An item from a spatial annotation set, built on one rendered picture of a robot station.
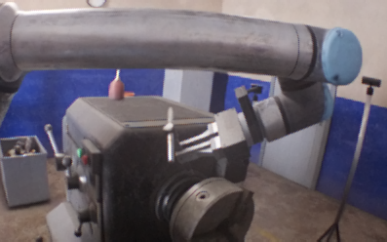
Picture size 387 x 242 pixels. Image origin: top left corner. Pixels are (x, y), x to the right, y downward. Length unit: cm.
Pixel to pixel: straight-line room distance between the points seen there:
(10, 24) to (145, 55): 19
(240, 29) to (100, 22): 18
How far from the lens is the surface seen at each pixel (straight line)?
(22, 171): 282
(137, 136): 75
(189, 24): 35
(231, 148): 55
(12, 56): 39
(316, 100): 58
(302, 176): 411
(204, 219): 71
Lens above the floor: 153
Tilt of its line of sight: 12 degrees down
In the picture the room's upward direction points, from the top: 6 degrees clockwise
